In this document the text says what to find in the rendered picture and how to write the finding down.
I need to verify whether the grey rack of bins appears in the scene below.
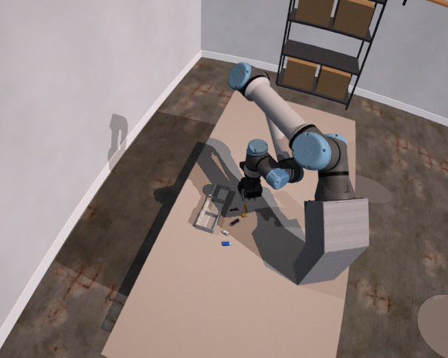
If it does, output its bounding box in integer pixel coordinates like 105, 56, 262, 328
196, 183, 230, 233

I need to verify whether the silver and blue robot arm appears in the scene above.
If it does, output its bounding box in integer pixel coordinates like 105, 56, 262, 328
228, 62, 355, 201

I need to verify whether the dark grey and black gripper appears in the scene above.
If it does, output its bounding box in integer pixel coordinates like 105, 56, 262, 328
237, 172, 263, 203

